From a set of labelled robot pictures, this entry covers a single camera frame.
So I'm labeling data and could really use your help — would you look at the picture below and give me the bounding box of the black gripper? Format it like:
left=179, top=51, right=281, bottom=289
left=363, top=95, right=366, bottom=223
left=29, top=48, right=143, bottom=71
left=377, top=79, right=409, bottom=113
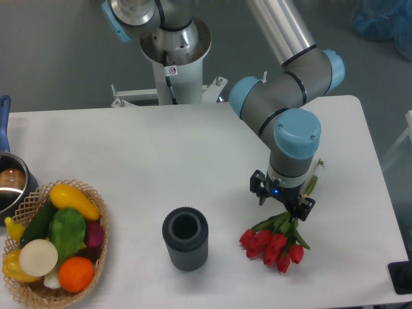
left=250, top=170, right=315, bottom=221

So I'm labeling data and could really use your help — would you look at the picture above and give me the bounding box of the red tulip bouquet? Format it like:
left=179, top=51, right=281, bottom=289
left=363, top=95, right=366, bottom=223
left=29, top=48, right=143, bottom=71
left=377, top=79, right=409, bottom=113
left=239, top=159, right=324, bottom=273

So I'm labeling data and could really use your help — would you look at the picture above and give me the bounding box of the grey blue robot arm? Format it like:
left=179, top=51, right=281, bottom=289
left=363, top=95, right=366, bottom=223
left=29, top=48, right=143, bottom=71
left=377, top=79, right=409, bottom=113
left=102, top=1, right=345, bottom=220

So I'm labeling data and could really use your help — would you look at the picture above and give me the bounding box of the dark grey ribbed vase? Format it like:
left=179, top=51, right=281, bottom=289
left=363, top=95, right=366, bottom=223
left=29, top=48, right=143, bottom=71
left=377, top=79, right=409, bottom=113
left=162, top=207, right=209, bottom=272

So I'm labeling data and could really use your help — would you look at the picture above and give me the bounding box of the black device at edge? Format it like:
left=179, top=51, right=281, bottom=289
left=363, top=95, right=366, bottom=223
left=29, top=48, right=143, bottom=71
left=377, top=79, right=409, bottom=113
left=388, top=261, right=411, bottom=295

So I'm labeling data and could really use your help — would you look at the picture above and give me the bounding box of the purple radish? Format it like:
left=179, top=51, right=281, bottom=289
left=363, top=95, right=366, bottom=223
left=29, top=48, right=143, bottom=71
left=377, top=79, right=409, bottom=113
left=84, top=221, right=105, bottom=248

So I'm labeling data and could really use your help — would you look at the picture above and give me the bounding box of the blue plastic bag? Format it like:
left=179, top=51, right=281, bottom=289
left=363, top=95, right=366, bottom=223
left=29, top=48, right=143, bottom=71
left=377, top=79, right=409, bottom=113
left=350, top=1, right=411, bottom=61

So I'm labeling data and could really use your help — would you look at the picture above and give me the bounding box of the green lettuce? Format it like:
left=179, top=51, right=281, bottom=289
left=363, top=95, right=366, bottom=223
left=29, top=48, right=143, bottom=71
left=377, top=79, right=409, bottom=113
left=48, top=208, right=86, bottom=265

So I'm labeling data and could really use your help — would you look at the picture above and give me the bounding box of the yellow squash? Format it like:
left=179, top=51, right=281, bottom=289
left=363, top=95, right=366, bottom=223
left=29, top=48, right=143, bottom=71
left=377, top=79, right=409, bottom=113
left=49, top=183, right=100, bottom=221

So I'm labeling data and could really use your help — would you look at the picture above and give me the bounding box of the orange fruit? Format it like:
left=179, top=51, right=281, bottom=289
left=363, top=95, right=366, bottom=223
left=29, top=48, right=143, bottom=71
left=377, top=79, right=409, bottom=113
left=58, top=256, right=94, bottom=293

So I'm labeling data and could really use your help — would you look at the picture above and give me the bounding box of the woven wicker basket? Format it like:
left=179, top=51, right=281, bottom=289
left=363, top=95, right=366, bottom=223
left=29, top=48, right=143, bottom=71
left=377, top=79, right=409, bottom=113
left=3, top=180, right=109, bottom=308

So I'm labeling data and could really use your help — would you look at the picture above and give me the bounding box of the white leek stalk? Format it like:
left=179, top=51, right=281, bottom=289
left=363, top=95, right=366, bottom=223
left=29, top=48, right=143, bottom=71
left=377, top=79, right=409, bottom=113
left=43, top=266, right=61, bottom=289

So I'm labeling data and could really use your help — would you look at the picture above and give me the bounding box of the dark green cucumber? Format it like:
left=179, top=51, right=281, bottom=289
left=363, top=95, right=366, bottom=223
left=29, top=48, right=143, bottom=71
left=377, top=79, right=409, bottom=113
left=19, top=200, right=58, bottom=248

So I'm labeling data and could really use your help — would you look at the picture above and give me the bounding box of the white onion half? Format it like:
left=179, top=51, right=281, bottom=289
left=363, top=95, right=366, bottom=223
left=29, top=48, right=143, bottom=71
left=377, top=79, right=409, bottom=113
left=19, top=239, right=58, bottom=277

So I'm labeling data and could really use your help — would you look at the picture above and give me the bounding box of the yellow banana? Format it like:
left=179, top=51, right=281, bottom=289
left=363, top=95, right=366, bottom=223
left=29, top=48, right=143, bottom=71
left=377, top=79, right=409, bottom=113
left=4, top=217, right=26, bottom=243

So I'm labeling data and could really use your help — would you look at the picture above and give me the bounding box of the yellow bell pepper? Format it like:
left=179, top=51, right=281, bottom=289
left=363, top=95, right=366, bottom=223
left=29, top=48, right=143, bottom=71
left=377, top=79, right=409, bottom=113
left=2, top=250, right=41, bottom=283

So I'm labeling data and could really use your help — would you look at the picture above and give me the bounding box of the white frame at right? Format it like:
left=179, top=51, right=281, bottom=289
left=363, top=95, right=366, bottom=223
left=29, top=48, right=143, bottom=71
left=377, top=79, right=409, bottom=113
left=381, top=110, right=411, bottom=173

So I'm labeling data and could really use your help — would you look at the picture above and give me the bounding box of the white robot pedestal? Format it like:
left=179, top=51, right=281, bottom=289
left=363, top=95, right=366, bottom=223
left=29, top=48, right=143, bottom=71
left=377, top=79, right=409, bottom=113
left=111, top=17, right=228, bottom=107

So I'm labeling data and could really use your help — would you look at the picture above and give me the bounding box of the blue handled saucepan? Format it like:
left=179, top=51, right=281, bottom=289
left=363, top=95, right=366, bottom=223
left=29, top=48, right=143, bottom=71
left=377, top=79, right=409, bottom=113
left=1, top=95, right=38, bottom=227

